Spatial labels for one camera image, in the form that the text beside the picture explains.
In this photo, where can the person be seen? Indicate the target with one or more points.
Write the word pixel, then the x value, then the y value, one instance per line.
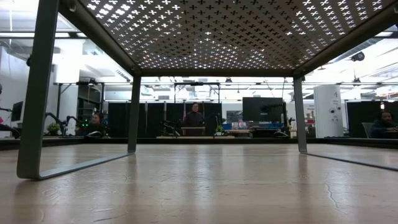
pixel 194 119
pixel 97 124
pixel 384 126

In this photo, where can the small green plant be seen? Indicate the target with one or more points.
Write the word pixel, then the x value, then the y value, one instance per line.
pixel 219 130
pixel 53 128

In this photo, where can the pink object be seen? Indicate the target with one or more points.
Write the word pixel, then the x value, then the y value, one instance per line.
pixel 240 125

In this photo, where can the black monitor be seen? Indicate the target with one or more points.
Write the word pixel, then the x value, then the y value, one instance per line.
pixel 262 109
pixel 17 110

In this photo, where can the grey perforated metal riser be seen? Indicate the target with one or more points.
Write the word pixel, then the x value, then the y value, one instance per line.
pixel 217 37

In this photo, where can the black metal rig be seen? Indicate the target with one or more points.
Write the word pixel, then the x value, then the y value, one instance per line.
pixel 59 102

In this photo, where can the black round fixture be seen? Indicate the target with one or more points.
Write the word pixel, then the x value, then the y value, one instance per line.
pixel 358 56

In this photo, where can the black partition wall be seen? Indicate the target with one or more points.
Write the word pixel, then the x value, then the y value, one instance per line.
pixel 155 119
pixel 360 115

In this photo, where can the black aluminium frame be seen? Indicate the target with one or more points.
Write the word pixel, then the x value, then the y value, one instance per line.
pixel 242 140

